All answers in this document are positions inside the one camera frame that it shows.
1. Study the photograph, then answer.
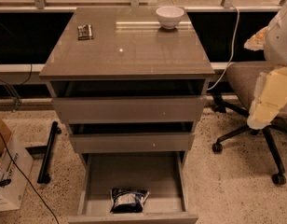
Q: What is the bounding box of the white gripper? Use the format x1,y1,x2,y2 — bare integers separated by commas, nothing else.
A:
244,2,287,130

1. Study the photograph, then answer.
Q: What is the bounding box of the grey top drawer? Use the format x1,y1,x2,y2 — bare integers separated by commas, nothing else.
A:
53,97,206,124

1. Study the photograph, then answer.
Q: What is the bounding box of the grey drawer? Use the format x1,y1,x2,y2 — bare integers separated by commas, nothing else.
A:
68,152,198,224
69,133,194,153
53,97,206,124

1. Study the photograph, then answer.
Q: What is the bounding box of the grey drawer cabinet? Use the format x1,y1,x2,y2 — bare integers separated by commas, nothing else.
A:
38,6,215,161

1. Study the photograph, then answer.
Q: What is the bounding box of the grey bottom drawer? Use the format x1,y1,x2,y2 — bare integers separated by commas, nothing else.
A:
68,152,198,224

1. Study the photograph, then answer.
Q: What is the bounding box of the grey middle drawer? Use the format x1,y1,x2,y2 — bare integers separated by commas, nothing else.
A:
69,133,194,153

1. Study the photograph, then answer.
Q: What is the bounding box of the brown office chair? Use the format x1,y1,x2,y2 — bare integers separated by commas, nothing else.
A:
212,61,287,186

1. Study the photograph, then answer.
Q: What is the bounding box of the white bowl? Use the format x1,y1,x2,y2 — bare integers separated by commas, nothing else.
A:
156,7,185,29

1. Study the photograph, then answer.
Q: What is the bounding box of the small dark snack bar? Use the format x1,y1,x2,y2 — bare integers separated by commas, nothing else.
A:
77,24,93,40

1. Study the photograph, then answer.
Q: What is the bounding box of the black metal bar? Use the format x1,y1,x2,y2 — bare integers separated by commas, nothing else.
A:
37,121,62,184

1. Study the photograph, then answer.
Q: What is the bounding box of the brown cardboard box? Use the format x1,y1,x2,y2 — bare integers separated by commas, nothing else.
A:
0,118,12,155

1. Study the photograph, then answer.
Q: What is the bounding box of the white cardboard box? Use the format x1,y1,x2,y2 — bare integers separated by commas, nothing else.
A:
0,134,34,212

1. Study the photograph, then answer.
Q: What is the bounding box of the white cable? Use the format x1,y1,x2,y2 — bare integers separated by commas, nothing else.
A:
163,0,240,91

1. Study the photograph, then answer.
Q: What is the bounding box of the black cable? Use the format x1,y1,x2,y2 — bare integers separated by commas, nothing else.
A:
0,124,60,224

